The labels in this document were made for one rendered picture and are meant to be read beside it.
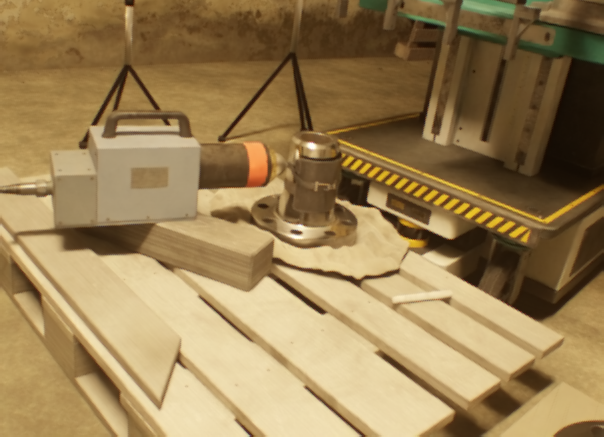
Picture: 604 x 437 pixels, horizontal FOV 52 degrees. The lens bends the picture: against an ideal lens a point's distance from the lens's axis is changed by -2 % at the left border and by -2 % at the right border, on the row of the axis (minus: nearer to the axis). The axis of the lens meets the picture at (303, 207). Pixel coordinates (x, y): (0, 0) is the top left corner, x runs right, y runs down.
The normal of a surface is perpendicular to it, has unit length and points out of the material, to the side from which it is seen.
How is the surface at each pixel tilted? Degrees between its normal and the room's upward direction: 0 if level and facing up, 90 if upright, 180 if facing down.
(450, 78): 90
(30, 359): 0
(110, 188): 90
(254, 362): 0
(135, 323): 0
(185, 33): 90
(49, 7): 90
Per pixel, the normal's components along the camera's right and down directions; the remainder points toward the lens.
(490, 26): -0.66, 0.22
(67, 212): 0.40, 0.42
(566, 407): 0.13, -0.91
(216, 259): -0.40, 0.32
